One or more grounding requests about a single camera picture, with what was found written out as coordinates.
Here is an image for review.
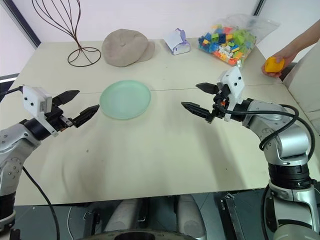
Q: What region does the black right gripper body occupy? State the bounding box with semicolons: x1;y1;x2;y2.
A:
211;84;233;119

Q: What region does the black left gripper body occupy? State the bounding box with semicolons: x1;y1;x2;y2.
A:
45;103;76;133

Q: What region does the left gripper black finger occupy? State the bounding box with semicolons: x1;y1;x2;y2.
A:
51;89;81;108
72;104;101;129

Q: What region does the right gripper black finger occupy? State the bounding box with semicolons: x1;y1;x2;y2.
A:
195;82;221;95
180;101;214;124

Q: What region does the yellow orange fruit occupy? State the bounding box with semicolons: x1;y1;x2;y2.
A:
264;56;286;74

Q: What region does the pale green round plate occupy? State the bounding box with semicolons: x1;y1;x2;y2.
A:
99;79;152;121

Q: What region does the person's bare hand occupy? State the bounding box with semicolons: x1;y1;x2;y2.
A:
261;46;299;79

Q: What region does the bag of colourful building blocks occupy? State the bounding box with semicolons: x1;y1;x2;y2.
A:
197;13;281;68

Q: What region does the white purple paper box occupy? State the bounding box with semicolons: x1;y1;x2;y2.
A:
163;27;192;56

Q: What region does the beige flat cap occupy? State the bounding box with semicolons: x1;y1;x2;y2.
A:
101;28;156;67

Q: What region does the grey rounded robot leg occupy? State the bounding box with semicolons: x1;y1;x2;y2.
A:
175;193;208;239
103;193;151;234

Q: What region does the dark round robot waist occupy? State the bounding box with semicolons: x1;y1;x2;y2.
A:
81;226;202;240

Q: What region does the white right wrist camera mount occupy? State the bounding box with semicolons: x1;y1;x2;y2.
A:
216;66;246;124

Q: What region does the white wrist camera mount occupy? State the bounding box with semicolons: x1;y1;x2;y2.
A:
216;66;246;124
21;84;60;137

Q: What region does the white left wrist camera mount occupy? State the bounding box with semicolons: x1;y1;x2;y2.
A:
21;84;60;137

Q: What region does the brown wire hat stand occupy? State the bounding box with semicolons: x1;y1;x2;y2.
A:
31;0;102;67

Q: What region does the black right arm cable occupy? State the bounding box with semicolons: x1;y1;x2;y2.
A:
224;103;316;232

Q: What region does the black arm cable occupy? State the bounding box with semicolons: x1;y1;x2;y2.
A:
224;103;316;232
0;86;61;240

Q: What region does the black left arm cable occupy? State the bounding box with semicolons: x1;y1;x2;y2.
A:
0;86;61;240

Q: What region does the dark window frame bar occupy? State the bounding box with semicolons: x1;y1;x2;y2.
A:
0;0;42;49

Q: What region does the black metal table bracket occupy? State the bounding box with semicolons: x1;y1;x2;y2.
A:
219;191;242;240

